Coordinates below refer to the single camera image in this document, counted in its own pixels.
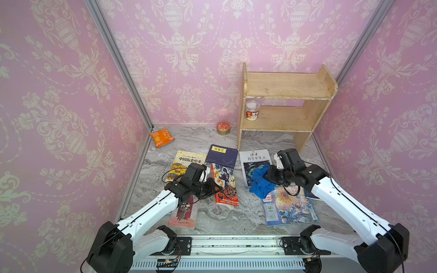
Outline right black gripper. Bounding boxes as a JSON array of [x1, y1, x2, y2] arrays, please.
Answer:
[[262, 165, 295, 187]]

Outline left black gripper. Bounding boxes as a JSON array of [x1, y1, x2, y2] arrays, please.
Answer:
[[191, 177, 224, 199]]

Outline navy Guiguzi book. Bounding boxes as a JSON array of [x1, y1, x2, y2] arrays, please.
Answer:
[[305, 190, 320, 200]]

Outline red manga comic book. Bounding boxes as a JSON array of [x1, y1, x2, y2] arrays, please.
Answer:
[[211, 163, 240, 209]]

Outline colourful sunflower magazine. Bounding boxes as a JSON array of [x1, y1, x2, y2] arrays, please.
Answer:
[[262, 186, 320, 226]]

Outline blue cloth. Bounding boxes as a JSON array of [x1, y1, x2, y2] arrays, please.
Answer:
[[249, 165, 275, 199]]

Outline white science magazine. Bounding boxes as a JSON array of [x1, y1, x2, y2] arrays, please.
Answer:
[[239, 149, 272, 188]]

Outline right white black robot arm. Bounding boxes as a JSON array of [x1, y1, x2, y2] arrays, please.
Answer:
[[263, 165, 410, 273]]

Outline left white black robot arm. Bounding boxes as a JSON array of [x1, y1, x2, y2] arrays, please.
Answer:
[[83, 163, 223, 273]]

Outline yellow history picture book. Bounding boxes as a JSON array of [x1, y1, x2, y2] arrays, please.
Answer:
[[163, 150, 207, 183]]

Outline Hamlet purple red book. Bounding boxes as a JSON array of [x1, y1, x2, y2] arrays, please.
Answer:
[[168, 196, 199, 229]]

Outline dark blue book yellow label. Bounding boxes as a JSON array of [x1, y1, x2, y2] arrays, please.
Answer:
[[206, 144, 239, 169]]

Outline orange snack bag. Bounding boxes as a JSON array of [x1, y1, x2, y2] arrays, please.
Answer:
[[149, 128, 175, 149]]

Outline wooden two-tier shelf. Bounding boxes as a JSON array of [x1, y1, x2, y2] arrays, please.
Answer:
[[237, 64, 339, 152]]

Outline white red cup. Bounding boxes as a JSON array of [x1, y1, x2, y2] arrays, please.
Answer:
[[245, 100, 261, 121]]

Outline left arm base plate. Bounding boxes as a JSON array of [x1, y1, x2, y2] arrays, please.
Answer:
[[152, 237, 192, 256]]

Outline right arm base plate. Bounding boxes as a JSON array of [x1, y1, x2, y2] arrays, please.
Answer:
[[279, 237, 331, 257]]

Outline aluminium front rail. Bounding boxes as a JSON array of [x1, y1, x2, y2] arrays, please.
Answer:
[[86, 233, 390, 273]]

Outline right aluminium corner post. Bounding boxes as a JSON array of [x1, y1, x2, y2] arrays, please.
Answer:
[[312, 0, 397, 131]]

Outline aluminium corner post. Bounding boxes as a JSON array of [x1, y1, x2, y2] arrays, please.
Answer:
[[85, 0, 154, 133], [312, 0, 397, 131]]

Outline left aluminium corner post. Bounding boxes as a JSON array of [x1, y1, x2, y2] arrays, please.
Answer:
[[85, 0, 154, 133]]

